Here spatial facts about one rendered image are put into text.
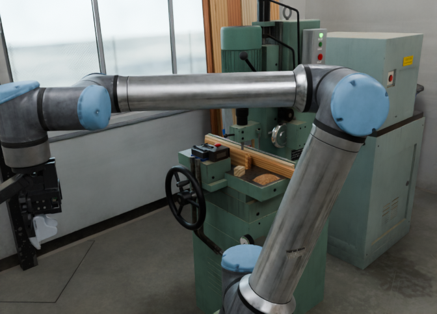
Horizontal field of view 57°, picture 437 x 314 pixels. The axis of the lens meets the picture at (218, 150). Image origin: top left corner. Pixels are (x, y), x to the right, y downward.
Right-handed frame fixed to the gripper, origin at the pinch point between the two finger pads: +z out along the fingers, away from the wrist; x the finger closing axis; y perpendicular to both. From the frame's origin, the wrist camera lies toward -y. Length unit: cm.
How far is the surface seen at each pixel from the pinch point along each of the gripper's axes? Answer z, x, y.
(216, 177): 19, 62, 65
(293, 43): -34, 73, 106
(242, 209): 32, 53, 73
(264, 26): -42, 76, 93
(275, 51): -31, 74, 98
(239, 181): 19, 54, 73
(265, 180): 17, 47, 81
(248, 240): 40, 41, 71
